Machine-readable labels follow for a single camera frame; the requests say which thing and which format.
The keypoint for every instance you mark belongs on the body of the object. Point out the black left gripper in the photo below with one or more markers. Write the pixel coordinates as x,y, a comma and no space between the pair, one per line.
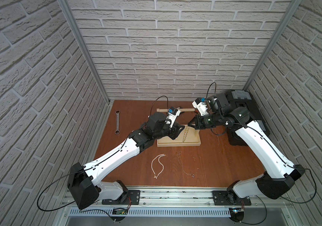
173,129

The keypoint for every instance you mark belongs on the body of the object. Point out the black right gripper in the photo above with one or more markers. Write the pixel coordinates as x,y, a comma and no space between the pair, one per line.
197,124

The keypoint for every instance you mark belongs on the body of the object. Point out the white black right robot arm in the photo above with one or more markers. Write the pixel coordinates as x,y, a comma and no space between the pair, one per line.
280,173

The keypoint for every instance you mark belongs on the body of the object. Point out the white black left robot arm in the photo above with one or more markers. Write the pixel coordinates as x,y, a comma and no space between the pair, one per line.
85,182

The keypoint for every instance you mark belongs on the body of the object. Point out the wooden jewelry display stand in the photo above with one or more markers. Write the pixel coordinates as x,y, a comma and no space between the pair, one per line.
189,137

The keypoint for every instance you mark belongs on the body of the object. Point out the silver combination wrench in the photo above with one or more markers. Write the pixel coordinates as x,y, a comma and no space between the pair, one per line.
117,131

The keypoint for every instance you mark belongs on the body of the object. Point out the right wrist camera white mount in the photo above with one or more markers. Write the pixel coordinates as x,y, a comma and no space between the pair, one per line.
201,106

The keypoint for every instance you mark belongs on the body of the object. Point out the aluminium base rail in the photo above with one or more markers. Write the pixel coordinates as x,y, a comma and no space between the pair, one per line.
179,206

